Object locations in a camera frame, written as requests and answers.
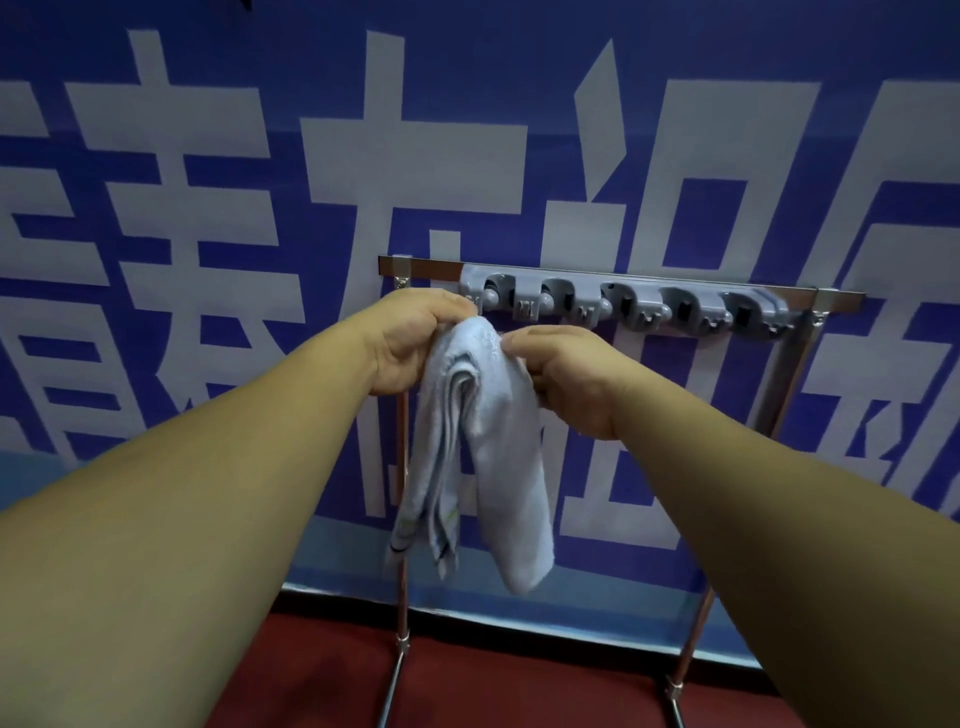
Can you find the person's right hand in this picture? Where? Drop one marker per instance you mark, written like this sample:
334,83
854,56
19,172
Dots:
581,382

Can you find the person's left hand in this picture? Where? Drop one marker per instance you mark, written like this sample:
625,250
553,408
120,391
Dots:
405,337

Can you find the metal towel rack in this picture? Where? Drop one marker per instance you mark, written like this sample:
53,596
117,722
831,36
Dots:
427,268

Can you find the striped light blue towel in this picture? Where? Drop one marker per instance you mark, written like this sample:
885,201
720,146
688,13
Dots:
502,450

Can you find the person's left forearm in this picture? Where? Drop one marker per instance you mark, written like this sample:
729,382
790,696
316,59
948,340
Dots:
187,540

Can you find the person's right forearm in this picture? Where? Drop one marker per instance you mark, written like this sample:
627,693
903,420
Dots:
810,570

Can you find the grey plastic clip strip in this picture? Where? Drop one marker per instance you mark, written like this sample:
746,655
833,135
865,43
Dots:
637,281

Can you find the blue banner with white characters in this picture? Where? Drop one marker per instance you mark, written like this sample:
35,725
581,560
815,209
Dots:
675,45

